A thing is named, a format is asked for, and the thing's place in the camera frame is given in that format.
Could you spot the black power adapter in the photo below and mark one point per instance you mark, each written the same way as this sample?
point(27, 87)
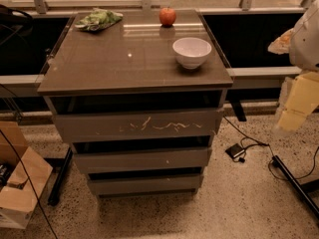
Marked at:
point(235, 151)

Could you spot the black stand leg right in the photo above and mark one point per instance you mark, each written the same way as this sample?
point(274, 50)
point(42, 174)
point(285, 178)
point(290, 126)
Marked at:
point(296, 185)

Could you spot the black bag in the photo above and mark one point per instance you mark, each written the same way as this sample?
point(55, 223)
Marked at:
point(16, 20)

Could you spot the red apple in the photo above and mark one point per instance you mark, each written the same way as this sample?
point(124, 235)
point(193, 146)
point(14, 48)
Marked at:
point(167, 16)

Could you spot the green chip bag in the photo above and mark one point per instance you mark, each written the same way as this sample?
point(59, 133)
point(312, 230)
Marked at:
point(99, 19)

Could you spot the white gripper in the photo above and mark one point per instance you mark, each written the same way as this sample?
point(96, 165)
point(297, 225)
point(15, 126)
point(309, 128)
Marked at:
point(306, 43)

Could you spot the black stand leg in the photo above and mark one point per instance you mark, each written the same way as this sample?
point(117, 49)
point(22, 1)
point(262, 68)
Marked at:
point(296, 185)
point(60, 165)

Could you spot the grey drawer cabinet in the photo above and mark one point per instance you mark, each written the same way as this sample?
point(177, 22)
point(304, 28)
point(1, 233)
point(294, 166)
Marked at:
point(140, 103)

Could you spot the brown cardboard box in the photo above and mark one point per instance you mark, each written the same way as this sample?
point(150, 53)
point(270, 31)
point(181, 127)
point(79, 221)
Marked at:
point(28, 175)

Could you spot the white bowl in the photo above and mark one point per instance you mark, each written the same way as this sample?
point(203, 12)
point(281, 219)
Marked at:
point(191, 52)

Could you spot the grey drawer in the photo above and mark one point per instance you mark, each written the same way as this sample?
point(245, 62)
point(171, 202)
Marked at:
point(146, 185)
point(143, 160)
point(124, 126)

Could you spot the black stand leg left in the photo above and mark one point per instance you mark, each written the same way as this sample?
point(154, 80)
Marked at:
point(60, 165)

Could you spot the metal window railing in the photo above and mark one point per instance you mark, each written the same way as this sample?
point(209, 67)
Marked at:
point(159, 4)

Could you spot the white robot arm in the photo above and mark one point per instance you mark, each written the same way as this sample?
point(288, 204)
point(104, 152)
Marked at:
point(304, 43)

